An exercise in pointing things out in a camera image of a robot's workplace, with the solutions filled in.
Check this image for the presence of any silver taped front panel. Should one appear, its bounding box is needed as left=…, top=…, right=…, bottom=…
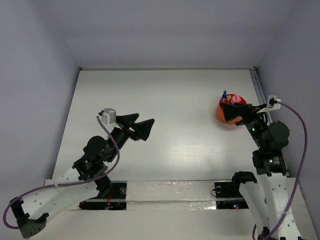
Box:
left=126, top=180, right=216, bottom=211

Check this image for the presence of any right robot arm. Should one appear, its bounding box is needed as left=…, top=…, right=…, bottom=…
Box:
left=220, top=99, right=303, bottom=240

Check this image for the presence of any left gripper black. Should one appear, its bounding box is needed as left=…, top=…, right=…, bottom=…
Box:
left=105, top=113, right=155, bottom=162

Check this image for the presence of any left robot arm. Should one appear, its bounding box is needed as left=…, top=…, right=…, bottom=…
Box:
left=2, top=109, right=155, bottom=239

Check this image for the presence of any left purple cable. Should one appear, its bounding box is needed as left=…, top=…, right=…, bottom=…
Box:
left=2, top=113, right=121, bottom=230

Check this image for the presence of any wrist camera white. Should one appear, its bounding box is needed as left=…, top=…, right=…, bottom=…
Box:
left=258, top=95, right=281, bottom=113
left=97, top=108, right=117, bottom=126

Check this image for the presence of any clear bottle blue cap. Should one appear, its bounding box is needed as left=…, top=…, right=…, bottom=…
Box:
left=220, top=90, right=229, bottom=104

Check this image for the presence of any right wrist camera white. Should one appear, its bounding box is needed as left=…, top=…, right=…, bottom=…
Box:
left=258, top=95, right=281, bottom=113

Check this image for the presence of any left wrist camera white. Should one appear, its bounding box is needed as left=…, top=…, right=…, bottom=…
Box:
left=97, top=108, right=117, bottom=126

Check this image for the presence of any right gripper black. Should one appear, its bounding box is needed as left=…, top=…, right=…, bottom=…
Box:
left=220, top=101, right=267, bottom=149

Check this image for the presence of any aluminium rail right edge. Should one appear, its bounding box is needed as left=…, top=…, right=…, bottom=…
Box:
left=249, top=67, right=291, bottom=177

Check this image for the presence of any pink capped glue bottle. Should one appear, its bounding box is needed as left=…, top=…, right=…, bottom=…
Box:
left=229, top=94, right=242, bottom=105

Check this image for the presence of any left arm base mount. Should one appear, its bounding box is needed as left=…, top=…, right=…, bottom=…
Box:
left=79, top=178, right=127, bottom=211

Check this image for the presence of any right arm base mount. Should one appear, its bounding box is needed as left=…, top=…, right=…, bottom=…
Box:
left=210, top=181, right=249, bottom=210

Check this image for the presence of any orange round organizer container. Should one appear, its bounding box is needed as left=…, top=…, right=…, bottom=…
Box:
left=216, top=93, right=248, bottom=125

